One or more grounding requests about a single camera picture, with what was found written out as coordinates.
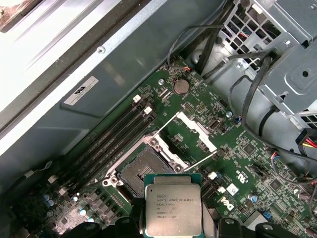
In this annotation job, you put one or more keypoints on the silver coin battery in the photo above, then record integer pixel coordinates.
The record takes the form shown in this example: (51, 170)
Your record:
(180, 86)

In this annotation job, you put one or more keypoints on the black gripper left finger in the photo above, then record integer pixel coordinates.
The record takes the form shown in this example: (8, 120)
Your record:
(137, 223)

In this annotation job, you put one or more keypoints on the CPU socket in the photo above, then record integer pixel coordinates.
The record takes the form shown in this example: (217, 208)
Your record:
(135, 171)

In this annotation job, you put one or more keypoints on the metal drive cage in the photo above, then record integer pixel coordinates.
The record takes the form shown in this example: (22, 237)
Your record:
(292, 81)

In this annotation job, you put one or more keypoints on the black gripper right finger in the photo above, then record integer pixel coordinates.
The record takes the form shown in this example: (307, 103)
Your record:
(227, 229)

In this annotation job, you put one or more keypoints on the silver CPU green edge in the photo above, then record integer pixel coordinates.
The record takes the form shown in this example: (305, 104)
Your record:
(173, 205)

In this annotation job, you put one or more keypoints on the internal USB port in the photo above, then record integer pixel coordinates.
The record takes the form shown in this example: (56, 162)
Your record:
(215, 125)

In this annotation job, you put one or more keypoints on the metal socket cover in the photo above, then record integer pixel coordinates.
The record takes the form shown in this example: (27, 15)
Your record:
(198, 132)

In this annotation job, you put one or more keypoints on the green motherboard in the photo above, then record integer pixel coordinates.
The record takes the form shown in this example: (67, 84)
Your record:
(250, 129)

